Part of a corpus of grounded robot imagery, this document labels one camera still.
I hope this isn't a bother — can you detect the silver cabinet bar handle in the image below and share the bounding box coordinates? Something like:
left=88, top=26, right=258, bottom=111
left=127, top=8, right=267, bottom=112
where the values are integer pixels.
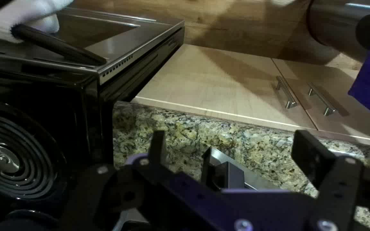
left=273, top=75, right=298, bottom=110
left=305, top=83, right=336, bottom=118

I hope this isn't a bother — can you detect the spiral stove burner coil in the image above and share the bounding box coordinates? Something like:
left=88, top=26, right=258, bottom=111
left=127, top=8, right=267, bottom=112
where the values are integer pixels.
left=0, top=101, right=68, bottom=202

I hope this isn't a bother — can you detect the white hanging towel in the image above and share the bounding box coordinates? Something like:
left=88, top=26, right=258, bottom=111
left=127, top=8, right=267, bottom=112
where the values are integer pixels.
left=0, top=0, right=75, bottom=44

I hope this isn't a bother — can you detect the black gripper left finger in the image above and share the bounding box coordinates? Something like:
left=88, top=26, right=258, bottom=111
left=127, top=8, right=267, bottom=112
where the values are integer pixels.
left=59, top=129, right=182, bottom=231

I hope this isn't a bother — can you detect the grey metal cylinder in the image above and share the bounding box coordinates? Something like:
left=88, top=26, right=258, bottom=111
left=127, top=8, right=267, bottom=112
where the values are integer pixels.
left=305, top=0, right=370, bottom=61

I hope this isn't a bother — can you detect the black electric stove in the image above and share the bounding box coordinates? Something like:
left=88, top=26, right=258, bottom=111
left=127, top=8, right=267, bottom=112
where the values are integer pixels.
left=0, top=6, right=186, bottom=231

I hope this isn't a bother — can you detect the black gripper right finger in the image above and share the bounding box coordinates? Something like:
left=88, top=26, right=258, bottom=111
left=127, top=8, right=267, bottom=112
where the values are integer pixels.
left=290, top=128, right=364, bottom=231

